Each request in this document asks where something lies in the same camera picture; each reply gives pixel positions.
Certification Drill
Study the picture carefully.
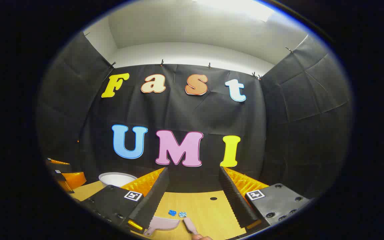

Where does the row of black cloth clips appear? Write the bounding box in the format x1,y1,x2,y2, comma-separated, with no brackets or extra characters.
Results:
110,47,294,81

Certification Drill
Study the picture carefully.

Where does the wooden desktop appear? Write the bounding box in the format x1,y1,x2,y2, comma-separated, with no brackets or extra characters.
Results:
69,180,248,240

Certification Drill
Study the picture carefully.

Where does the small mauve dustpan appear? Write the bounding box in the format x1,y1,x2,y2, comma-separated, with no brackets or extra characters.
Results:
143,216,180,237

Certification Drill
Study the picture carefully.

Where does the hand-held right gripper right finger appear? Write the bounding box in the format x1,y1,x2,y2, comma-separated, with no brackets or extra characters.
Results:
219,166,310,232

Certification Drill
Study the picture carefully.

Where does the white ribbed garbage bin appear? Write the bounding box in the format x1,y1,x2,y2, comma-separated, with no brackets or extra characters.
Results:
98,172,138,188

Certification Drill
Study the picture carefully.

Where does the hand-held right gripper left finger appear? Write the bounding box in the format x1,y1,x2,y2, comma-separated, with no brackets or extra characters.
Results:
80,167,170,233

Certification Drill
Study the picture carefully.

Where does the small mauve broom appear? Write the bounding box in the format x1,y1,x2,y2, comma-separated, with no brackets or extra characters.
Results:
182,216,200,236

